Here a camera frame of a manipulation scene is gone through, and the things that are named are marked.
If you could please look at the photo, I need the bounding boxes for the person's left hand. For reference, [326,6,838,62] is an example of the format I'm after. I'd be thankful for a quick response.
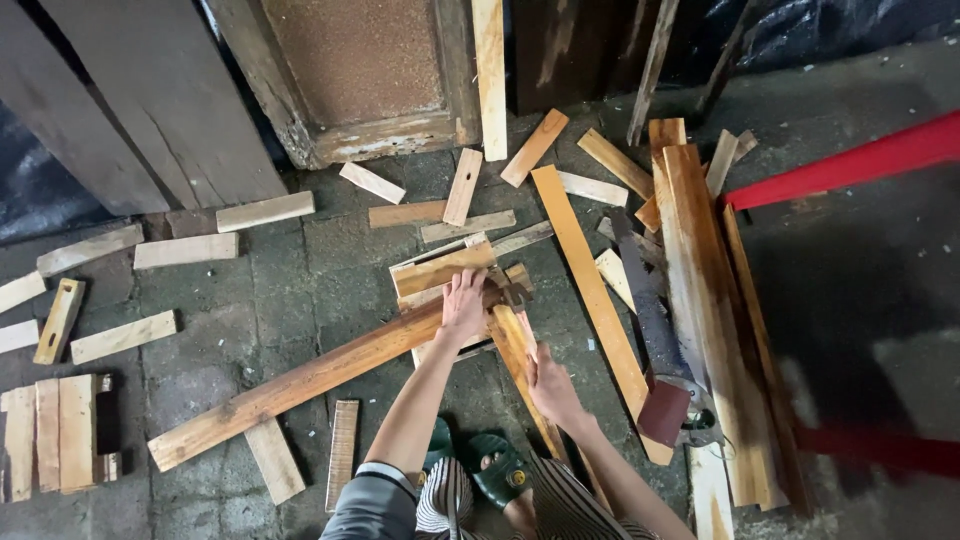
[437,267,490,348]

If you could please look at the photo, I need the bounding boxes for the person's right hand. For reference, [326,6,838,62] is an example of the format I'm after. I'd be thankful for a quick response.
[524,341,595,436]

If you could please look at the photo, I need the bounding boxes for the hammer with wooden handle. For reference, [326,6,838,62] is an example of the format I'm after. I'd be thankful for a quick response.
[491,270,541,363]

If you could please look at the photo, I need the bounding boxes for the long brown wooden plank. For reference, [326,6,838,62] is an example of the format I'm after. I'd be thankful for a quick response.
[147,283,505,474]

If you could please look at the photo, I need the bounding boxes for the narrow orange-brown wooden plank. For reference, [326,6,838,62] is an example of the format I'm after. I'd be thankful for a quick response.
[489,303,612,515]

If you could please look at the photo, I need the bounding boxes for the stack of short wooden boards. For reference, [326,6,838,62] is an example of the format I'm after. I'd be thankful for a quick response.
[387,231,537,370]

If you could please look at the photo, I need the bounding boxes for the pale grey wood strip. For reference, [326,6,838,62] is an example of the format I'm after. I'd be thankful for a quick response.
[420,208,519,246]

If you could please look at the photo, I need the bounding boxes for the grey weathered wood strip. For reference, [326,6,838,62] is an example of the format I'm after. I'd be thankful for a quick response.
[490,219,555,259]

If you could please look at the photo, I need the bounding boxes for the short brown wood piece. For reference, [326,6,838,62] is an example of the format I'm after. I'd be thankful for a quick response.
[367,198,450,230]

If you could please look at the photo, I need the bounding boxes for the long orange wooden plank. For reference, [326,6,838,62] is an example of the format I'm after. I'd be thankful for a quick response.
[530,164,675,468]

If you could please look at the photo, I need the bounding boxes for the light wood piece with hole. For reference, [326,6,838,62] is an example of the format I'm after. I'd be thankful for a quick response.
[441,147,485,228]

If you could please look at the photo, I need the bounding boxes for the green sandal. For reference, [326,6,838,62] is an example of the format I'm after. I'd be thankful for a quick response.
[465,432,532,511]
[417,416,456,489]

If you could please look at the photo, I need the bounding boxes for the small pale wood offcut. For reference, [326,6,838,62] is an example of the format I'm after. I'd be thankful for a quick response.
[594,247,639,316]

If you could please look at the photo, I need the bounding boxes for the striped trousers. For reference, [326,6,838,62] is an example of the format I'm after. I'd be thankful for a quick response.
[414,450,663,540]

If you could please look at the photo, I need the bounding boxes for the small white wood piece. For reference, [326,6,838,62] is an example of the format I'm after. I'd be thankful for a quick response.
[338,161,408,207]
[555,170,630,209]

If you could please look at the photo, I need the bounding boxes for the short orange wood piece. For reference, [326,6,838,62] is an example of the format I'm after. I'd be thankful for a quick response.
[499,108,570,189]

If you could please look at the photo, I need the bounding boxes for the pile of long wooden planks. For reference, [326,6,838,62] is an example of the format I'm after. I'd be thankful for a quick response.
[648,117,817,519]

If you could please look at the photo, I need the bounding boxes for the tan wood slat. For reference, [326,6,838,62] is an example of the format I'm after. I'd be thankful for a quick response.
[575,126,656,202]

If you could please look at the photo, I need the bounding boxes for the striped grain wood strip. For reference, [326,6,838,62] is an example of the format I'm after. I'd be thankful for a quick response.
[324,399,362,515]

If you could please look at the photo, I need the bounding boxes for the white painted wooden plank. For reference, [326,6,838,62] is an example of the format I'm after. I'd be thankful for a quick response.
[685,441,737,540]

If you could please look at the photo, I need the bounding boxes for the tall light wooden plank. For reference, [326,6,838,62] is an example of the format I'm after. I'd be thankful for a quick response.
[471,0,509,163]

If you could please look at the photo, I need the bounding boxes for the short light wood piece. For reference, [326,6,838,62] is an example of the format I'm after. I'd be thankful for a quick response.
[215,190,317,234]
[0,270,48,315]
[35,222,146,279]
[132,231,240,272]
[0,318,41,356]
[69,309,179,367]

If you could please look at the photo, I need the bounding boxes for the grey sleeve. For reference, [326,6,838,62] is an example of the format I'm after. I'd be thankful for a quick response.
[319,460,421,540]

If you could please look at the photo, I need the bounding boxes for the short pale wood board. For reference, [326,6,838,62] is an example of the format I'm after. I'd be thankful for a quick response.
[243,417,308,507]

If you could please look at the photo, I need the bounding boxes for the dark brown wooden panel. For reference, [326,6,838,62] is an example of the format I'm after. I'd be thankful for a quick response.
[510,0,665,117]

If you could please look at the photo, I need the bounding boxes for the pale wood slat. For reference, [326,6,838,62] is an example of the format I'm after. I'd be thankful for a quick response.
[704,128,760,201]

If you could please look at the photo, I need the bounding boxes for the thin weathered wooden stick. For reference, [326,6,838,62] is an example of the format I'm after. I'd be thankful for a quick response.
[626,0,681,148]

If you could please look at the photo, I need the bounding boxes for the red metal bar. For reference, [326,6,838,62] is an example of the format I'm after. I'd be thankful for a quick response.
[723,109,960,213]
[793,426,960,478]

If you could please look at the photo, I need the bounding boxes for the dark grey wooden boards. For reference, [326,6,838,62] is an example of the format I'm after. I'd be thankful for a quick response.
[0,0,291,219]

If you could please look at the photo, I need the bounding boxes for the notched short wood piece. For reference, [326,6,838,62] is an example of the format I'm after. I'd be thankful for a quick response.
[32,277,87,367]

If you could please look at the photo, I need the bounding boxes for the black plastic sheet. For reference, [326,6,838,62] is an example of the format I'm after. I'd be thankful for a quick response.
[0,97,117,246]
[660,0,960,87]

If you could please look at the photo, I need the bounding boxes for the panel of joined wooden slats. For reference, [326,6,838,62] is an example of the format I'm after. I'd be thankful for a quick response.
[0,372,123,505]

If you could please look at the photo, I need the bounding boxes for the hand saw with maroon handle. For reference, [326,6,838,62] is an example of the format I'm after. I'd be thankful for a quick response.
[609,208,720,451]

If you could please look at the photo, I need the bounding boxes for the wooden frame with cork panel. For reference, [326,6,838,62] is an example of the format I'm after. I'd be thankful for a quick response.
[204,0,483,171]

